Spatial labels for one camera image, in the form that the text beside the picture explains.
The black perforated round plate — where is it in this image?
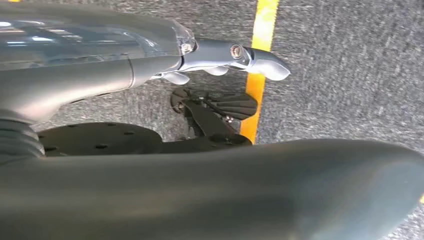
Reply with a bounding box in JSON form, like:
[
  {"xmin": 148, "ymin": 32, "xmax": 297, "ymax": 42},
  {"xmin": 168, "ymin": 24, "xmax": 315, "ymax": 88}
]
[{"xmin": 37, "ymin": 122, "xmax": 164, "ymax": 158}]

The yellow floor tape square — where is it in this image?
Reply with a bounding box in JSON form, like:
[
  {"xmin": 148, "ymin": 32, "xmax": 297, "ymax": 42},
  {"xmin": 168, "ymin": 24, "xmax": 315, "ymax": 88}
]
[{"xmin": 239, "ymin": 0, "xmax": 281, "ymax": 146}]

